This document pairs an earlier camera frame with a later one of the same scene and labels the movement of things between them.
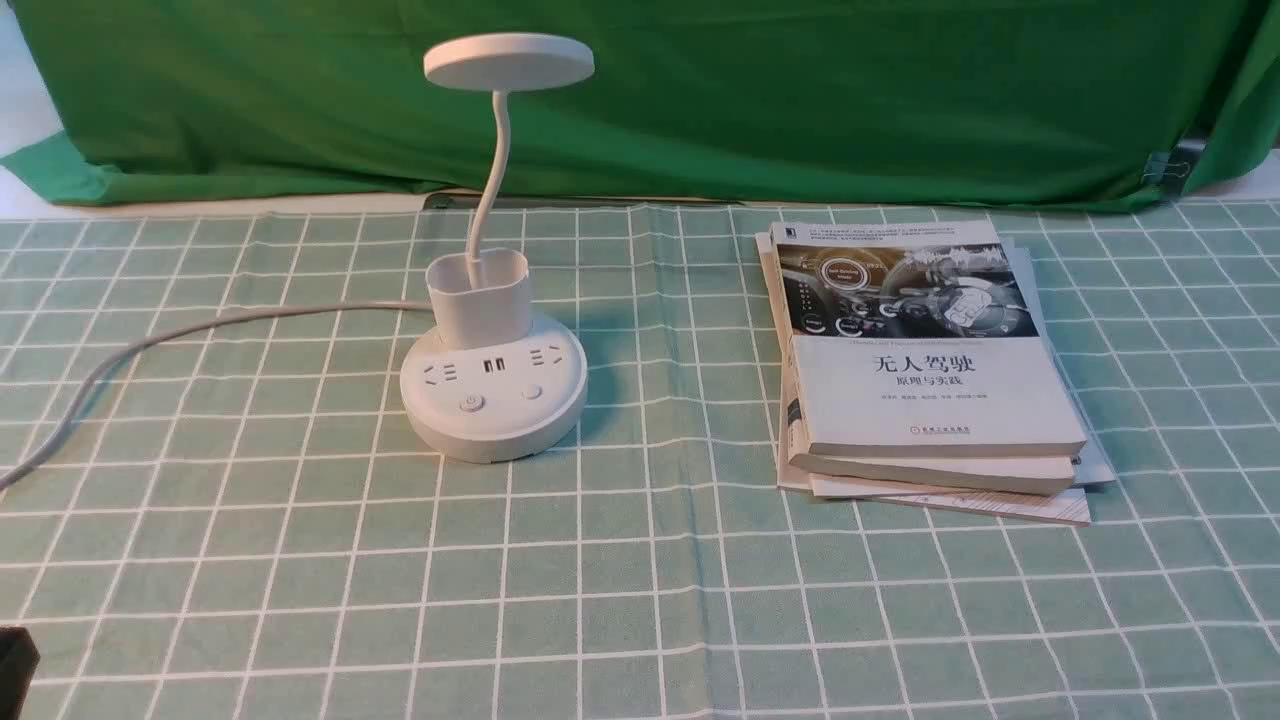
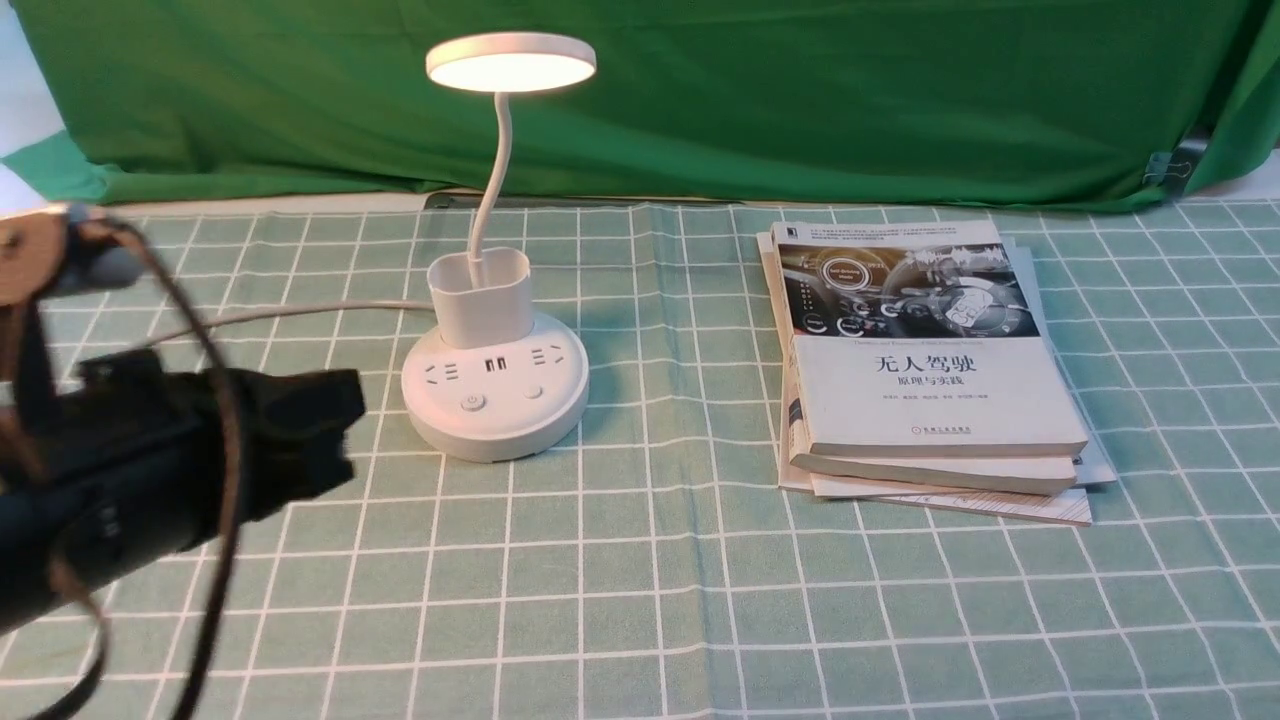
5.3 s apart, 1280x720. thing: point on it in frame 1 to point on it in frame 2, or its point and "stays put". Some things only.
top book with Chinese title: (916, 339) stays put
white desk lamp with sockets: (497, 381) stays put
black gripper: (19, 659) to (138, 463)
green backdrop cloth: (711, 102) stays put
